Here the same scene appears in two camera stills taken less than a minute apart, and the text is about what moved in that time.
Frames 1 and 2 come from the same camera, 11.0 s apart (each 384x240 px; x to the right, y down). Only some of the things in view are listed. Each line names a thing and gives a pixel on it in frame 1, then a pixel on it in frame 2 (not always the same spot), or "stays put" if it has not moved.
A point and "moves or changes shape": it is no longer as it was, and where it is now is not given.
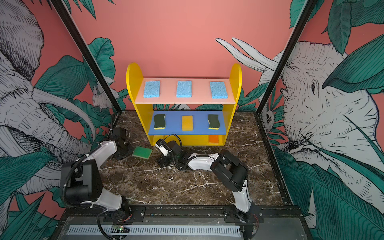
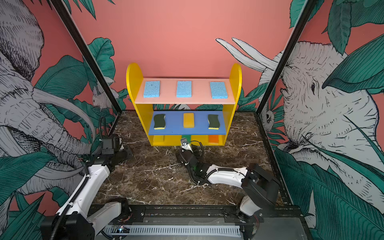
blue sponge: (218, 90) stays put
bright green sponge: (143, 152) → (188, 138)
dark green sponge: (214, 122) stays put
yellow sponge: (187, 124) moves or changes shape
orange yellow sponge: (213, 139) stays put
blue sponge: (151, 89) stays put
